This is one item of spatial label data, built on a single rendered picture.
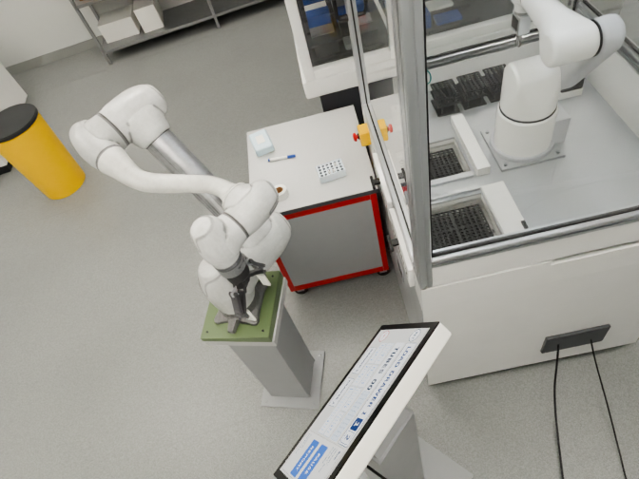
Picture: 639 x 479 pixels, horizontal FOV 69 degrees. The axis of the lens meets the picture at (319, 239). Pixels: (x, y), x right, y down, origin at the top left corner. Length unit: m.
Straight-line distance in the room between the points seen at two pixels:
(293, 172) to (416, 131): 1.27
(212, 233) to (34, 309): 2.46
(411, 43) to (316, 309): 1.95
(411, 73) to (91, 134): 1.05
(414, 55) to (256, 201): 0.63
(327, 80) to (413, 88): 1.58
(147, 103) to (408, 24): 0.99
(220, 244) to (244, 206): 0.13
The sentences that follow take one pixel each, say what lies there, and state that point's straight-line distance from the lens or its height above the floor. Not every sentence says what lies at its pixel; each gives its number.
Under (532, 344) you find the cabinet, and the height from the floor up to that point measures 0.29.
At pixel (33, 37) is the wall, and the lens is 6.25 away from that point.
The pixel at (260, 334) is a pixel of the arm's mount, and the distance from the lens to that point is 1.74.
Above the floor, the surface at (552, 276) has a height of 0.84.
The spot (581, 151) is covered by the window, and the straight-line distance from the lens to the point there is 1.31.
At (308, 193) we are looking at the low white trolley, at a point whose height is 0.76.
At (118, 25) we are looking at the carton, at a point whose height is 0.29.
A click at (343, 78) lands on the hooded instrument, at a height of 0.87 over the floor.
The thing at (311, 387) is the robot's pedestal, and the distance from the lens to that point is 2.46.
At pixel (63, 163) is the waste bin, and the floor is 0.25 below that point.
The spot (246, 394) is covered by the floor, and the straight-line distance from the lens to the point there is 2.57.
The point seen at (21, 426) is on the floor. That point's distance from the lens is 3.22.
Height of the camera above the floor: 2.27
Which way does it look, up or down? 51 degrees down
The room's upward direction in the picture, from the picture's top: 19 degrees counter-clockwise
